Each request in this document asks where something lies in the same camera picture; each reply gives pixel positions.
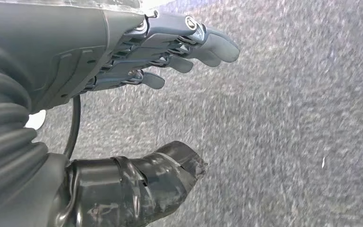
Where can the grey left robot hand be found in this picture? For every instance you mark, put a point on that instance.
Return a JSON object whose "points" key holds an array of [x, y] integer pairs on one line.
{"points": [[59, 47]]}

